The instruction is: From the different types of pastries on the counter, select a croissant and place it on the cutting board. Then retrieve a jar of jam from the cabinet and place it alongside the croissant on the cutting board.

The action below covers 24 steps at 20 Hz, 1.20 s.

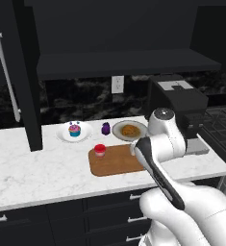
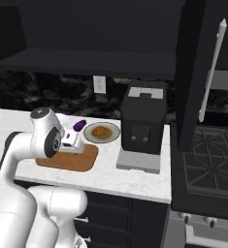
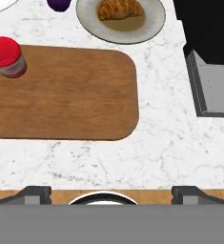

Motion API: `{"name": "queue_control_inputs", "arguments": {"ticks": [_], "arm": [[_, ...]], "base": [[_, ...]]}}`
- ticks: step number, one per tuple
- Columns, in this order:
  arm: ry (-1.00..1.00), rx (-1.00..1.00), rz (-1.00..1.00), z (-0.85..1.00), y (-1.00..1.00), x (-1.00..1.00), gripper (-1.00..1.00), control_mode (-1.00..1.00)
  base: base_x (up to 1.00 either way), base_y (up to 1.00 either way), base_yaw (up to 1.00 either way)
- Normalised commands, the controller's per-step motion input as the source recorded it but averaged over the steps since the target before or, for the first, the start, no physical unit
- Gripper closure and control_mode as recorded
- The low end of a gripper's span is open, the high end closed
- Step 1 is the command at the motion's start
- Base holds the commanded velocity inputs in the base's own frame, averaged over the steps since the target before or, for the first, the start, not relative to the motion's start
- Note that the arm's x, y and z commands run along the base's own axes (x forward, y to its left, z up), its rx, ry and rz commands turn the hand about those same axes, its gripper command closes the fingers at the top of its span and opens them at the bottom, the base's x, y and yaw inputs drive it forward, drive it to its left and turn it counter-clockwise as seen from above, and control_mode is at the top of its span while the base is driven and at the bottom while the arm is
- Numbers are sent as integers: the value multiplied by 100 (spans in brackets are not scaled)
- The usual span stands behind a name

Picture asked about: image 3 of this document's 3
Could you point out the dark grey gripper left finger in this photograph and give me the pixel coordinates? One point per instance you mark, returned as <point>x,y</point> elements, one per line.
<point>34,195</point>

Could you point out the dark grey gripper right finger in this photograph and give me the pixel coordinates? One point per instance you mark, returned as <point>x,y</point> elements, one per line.
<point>188,195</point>

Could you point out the brown wooden cutting board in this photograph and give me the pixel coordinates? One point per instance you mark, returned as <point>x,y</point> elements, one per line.
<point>65,95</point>

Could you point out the red-lidded jam jar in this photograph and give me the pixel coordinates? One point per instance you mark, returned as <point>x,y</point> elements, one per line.
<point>7,57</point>

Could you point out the golden brown croissant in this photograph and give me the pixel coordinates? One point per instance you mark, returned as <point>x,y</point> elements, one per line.
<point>119,9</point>

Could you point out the black and white round object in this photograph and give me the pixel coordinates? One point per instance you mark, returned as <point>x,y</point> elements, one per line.
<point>103,198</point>

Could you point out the black and grey appliance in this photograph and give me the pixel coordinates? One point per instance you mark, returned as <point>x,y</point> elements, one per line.
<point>208,57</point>

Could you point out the grey round plate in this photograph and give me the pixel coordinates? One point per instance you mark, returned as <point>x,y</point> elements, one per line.
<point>124,31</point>

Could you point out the purple round cup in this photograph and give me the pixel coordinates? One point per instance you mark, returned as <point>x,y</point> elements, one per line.
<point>58,4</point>

